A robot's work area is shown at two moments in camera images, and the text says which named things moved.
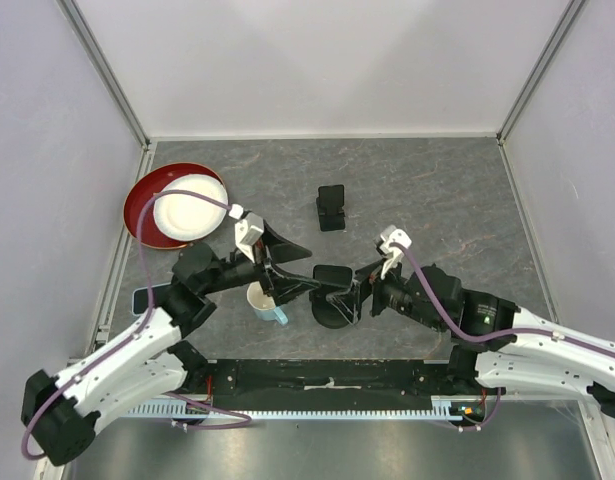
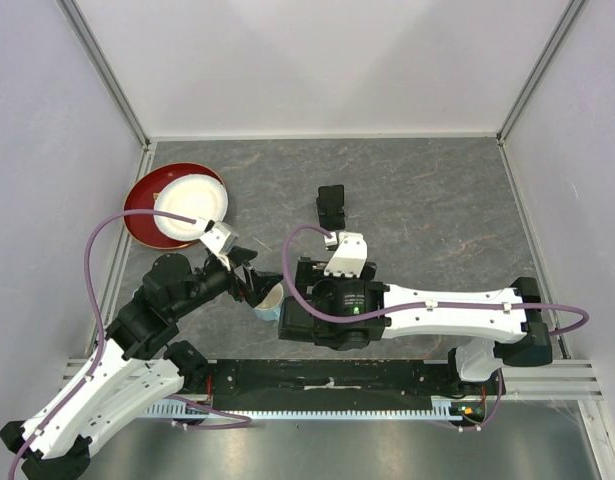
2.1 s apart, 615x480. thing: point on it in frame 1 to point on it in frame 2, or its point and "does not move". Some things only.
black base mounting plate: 330,378 does not move
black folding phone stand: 330,203 does not move
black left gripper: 282,287 to 259,282
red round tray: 147,184 does not move
